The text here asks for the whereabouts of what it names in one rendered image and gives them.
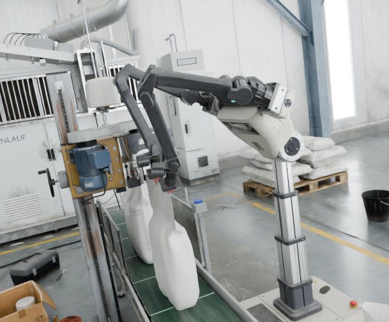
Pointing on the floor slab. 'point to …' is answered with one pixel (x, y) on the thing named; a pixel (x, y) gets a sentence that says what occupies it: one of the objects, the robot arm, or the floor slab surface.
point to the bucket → (378, 204)
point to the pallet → (262, 190)
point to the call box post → (204, 243)
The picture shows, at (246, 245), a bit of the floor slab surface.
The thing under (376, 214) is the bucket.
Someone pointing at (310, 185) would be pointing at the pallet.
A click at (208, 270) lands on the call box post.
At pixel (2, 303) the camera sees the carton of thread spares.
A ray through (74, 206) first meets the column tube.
